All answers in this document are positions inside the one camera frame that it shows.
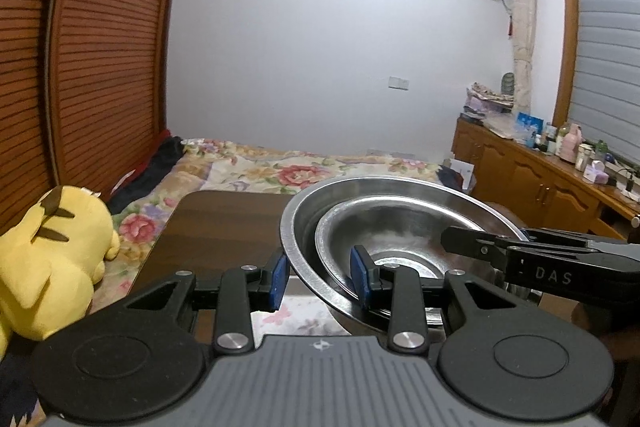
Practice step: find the white floral square plate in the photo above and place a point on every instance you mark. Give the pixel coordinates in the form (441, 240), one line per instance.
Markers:
(295, 317)

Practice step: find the wooden louvered wardrobe door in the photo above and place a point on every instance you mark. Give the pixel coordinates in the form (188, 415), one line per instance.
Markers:
(115, 57)
(25, 82)

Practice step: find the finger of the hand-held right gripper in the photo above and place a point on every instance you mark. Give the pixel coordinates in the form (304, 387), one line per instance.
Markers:
(565, 239)
(470, 242)

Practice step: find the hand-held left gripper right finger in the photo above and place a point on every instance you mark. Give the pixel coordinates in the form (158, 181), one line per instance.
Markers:
(357, 274)

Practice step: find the pink tissue box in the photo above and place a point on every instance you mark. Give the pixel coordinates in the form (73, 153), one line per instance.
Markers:
(596, 173)

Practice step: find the dark clothing pile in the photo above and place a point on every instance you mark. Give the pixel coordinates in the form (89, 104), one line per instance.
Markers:
(150, 172)

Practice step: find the cream patterned curtain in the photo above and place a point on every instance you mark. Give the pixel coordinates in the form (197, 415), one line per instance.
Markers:
(522, 32)

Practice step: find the cluster of cosmetic bottles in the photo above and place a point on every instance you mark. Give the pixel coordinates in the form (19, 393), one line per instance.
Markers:
(550, 139)

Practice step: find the stack of folded cloths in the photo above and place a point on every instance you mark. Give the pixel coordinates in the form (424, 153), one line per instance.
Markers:
(487, 102)

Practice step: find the large stainless steel bowl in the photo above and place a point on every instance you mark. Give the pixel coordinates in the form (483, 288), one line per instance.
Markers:
(300, 232)

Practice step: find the floral bed blanket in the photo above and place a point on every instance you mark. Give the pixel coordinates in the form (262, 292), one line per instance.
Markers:
(260, 167)

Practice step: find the wooden sideboard cabinet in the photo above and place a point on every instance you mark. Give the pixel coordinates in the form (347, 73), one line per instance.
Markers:
(505, 167)

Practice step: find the pink thermos flask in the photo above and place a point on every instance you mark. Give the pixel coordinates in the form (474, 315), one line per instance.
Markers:
(570, 147)

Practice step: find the white paper box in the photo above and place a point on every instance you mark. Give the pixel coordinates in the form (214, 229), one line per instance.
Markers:
(462, 172)

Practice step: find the blue printed box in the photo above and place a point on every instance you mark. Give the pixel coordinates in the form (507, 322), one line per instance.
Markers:
(529, 127)

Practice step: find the yellow plush toy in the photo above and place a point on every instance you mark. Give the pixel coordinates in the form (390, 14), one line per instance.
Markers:
(50, 257)

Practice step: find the red hanging tassel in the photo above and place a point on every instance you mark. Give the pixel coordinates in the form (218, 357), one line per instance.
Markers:
(510, 27)

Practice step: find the wooden window frame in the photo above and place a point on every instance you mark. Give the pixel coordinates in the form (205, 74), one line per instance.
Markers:
(567, 32)

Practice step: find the dark blue cloth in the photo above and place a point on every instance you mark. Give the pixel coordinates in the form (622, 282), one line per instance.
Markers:
(450, 177)

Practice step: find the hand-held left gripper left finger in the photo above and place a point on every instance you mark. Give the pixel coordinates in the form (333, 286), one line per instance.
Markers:
(279, 282)

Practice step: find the person's right hand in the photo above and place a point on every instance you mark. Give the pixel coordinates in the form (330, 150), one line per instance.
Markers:
(615, 327)

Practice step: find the medium stainless steel bowl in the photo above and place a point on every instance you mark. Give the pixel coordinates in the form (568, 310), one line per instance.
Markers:
(400, 227)

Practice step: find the clear plastic bag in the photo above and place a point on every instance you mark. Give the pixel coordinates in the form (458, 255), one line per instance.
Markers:
(502, 127)

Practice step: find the white wall switch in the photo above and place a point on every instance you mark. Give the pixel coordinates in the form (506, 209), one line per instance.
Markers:
(399, 82)

